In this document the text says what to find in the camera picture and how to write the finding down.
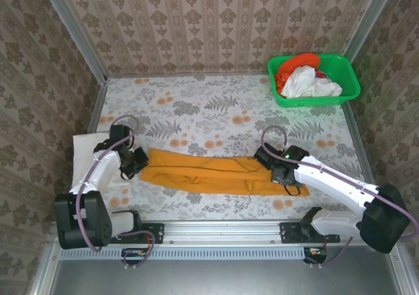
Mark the red patterned garment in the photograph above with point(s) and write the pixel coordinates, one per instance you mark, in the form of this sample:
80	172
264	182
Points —
321	75

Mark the mustard yellow t-shirt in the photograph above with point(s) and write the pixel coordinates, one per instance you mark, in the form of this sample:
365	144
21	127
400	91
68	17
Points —
203	174

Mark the red-orange t-shirt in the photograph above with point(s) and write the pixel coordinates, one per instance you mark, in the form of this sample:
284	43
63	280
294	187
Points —
301	59

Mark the floral patterned table cover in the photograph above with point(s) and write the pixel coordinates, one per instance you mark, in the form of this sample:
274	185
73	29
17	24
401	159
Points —
212	112

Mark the grey metal panel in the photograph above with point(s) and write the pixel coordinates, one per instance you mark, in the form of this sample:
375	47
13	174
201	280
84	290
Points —
222	278

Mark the black connector box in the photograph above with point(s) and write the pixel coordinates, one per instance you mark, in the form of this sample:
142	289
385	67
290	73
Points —
316	254
134	254

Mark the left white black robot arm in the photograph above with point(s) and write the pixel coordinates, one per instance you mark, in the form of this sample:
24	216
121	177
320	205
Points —
101	174

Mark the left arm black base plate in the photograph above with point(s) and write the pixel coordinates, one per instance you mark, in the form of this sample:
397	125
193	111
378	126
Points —
157	231

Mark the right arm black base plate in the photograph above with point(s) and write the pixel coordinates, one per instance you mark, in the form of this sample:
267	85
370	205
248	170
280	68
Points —
288	234

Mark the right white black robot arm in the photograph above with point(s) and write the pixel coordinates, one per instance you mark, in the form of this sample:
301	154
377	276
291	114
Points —
327	180

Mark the aluminium frame post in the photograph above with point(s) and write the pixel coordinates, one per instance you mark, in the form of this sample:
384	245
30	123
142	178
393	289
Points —
75	33
370	17

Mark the green plastic basket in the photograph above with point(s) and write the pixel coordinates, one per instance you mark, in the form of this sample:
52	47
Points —
340	69

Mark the folded white t-shirt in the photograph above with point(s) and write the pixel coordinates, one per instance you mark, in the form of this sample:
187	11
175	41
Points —
82	154

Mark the white t-shirt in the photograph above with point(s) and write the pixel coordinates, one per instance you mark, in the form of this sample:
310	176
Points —
301	82
82	154

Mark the aluminium mounting rail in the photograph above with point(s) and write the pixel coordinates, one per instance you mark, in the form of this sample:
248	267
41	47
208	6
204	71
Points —
222	231

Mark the aluminium table edge rail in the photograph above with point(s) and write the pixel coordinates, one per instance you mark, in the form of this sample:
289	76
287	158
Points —
180	75
357	134
98	108

